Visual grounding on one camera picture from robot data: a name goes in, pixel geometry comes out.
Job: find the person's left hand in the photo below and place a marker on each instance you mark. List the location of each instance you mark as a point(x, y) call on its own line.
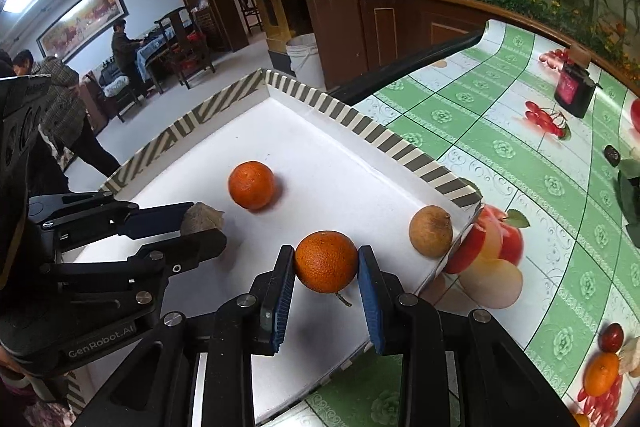
point(12, 372)

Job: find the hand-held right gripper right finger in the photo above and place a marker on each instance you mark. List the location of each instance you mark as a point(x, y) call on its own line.
point(371, 307)

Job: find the white plastic bucket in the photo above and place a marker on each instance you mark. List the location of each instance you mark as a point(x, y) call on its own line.
point(306, 59)

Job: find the white tray with striped rim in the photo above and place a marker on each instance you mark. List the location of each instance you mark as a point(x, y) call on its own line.
point(325, 147)

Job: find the dark plum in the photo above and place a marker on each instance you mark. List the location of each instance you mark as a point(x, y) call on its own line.
point(612, 155)

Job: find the orange mandarin with stem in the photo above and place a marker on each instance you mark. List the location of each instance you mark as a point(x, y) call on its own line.
point(326, 261)

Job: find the dark jar with red label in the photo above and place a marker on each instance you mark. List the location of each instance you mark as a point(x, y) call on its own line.
point(575, 92)

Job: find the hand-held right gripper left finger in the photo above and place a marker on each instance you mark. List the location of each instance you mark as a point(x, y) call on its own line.
point(280, 307)

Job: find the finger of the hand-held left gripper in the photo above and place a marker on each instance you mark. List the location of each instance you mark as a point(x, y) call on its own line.
point(200, 247)
point(160, 217)

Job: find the framed wall painting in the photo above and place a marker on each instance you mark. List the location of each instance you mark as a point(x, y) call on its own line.
point(82, 19)

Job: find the green checked printed tablecloth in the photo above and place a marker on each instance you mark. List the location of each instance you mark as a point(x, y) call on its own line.
point(500, 187)

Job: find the wooden cabinet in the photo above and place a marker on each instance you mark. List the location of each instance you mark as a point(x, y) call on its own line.
point(380, 27)

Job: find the dark wooden chair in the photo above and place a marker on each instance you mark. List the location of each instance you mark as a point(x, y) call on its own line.
point(185, 47)

